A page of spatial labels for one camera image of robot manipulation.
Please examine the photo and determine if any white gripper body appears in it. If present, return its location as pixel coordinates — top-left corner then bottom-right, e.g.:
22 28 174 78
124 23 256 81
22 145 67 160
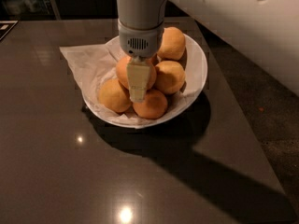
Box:
118 19 164 58

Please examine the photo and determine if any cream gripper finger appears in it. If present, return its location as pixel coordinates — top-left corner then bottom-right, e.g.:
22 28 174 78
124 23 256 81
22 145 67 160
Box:
126 57 151 103

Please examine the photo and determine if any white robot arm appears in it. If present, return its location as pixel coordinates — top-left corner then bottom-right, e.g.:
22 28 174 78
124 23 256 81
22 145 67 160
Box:
117 0 299 95

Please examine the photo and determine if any top centre orange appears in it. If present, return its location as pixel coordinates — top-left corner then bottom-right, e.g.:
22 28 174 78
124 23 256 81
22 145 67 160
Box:
116 56 157 90

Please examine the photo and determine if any orange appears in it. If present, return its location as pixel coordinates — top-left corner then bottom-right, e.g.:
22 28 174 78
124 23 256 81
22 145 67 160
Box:
116 56 157 90
154 61 185 95
157 27 186 61
133 89 168 119
97 78 132 113
149 54 159 65

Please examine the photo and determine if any back left orange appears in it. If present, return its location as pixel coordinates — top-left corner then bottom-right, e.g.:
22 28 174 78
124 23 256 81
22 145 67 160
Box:
149 54 159 65

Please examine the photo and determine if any middle right orange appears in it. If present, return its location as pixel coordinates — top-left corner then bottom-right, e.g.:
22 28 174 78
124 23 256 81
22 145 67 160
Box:
154 61 185 95

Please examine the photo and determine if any back right orange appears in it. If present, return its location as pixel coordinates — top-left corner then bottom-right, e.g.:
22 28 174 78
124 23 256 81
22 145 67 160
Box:
157 27 186 61

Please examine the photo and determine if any white ceramic bowl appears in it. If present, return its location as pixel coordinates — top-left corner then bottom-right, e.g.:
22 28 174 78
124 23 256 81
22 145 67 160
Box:
81 31 208 130

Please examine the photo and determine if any front left orange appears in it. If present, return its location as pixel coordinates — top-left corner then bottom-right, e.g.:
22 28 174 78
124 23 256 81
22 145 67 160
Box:
97 78 132 113

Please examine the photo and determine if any front centre orange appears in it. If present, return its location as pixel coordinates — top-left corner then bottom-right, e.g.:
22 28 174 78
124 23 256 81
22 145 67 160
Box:
133 89 168 119

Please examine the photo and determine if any white paper liner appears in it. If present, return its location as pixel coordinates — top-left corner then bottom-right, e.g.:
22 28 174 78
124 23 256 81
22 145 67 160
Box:
59 35 200 130

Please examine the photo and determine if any black framed item on table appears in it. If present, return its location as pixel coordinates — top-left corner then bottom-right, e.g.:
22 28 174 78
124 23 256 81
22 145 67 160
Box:
0 21 18 41

